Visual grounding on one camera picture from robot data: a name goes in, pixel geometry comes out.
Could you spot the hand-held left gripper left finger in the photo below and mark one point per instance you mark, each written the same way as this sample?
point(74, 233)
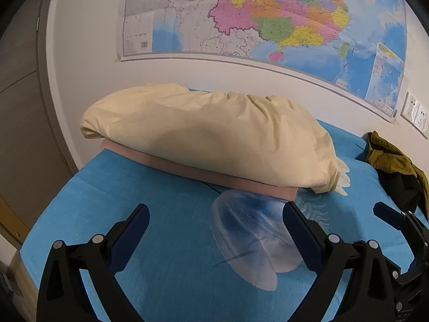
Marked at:
point(134, 231)

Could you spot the olive green garment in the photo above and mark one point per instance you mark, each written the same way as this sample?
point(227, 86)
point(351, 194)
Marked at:
point(388, 157)

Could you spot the colourful wall map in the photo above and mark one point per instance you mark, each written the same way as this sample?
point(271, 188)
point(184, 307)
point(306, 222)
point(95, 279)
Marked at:
point(268, 23)

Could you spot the blue printed bed sheet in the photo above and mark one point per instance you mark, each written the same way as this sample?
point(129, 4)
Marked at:
point(167, 275)

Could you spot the pink garment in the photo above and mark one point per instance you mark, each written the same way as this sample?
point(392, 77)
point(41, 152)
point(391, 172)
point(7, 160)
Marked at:
point(241, 185)

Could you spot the brown wooden door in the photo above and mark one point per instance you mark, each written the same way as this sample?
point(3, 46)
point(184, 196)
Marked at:
point(23, 124)

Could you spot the white wall socket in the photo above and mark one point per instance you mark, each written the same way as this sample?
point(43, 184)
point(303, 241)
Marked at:
point(409, 107)
point(422, 115)

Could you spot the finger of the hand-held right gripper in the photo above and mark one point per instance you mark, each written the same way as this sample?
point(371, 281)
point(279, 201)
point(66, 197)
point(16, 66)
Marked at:
point(388, 213)
point(412, 291)

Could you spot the black garment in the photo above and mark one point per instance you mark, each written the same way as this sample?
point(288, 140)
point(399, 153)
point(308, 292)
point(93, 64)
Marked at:
point(402, 191)

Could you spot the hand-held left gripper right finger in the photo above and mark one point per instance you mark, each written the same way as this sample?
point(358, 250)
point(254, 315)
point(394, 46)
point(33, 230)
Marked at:
point(301, 238)

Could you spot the cream jacket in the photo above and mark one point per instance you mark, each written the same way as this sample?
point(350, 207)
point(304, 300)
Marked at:
point(201, 134)

